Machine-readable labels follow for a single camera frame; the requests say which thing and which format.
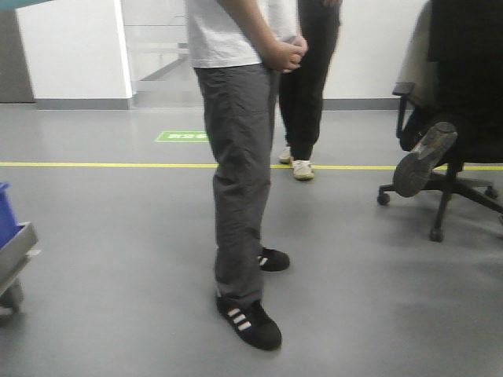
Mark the dark blue bin on cart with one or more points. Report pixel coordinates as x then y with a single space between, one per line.
8 226

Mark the green floor sign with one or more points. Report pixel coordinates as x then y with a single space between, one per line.
182 136

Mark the person in black trousers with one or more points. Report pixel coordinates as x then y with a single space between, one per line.
301 92

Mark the person in grey trousers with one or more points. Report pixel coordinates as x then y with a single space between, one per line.
238 51

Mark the seated person with raised shoe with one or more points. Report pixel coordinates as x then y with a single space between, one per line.
465 43

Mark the black office chair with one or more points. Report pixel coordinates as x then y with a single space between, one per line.
488 152

